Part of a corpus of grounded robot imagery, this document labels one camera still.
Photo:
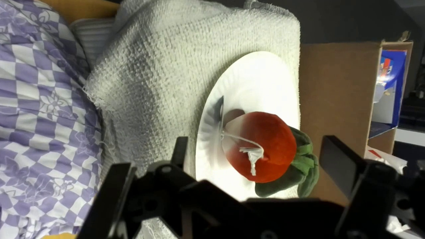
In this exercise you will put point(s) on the brown cardboard box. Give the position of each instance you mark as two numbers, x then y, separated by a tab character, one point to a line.
335	99

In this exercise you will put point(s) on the red plush tomato toy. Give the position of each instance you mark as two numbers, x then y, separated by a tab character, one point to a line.
272	139

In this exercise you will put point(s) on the purple checkered cloth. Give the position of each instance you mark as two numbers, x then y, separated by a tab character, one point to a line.
33	99

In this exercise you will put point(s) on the white woven towel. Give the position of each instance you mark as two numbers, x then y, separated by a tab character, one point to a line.
159	66

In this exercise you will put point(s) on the white disposable plate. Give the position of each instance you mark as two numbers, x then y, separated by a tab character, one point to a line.
255	83

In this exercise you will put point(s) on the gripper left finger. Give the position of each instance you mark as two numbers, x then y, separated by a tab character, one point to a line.
159	196

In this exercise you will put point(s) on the white ribbed pad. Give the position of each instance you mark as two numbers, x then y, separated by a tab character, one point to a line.
93	39

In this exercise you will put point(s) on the blue and white carton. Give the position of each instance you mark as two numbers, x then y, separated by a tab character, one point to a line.
396	83

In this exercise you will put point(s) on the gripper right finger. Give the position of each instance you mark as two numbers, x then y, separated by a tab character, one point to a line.
375	196

